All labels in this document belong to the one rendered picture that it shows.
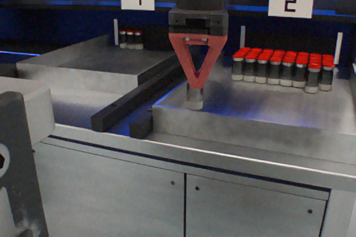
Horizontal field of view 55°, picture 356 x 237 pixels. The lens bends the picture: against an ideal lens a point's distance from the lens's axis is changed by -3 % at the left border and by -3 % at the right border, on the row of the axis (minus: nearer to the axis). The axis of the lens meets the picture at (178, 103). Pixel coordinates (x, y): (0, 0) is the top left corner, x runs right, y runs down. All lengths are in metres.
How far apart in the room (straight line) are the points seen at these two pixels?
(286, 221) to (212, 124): 0.56
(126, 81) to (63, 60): 0.27
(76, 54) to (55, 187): 0.52
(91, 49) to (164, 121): 0.50
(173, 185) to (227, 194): 0.15
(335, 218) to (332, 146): 0.53
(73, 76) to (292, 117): 0.37
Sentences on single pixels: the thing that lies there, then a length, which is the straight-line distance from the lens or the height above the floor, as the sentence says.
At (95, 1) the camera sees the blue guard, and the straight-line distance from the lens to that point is 0.90.
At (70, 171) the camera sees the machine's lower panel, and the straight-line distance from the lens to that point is 1.14.
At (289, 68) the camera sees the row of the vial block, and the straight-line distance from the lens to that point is 0.64.
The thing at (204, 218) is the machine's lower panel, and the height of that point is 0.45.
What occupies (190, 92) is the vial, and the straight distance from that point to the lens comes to 0.45.
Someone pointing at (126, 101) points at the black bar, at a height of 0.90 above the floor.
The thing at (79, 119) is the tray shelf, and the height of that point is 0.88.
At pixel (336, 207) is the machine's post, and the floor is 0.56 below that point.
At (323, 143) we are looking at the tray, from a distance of 0.41.
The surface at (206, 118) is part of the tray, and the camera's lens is 0.42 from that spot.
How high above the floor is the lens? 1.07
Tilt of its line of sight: 21 degrees down
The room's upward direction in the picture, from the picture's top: straight up
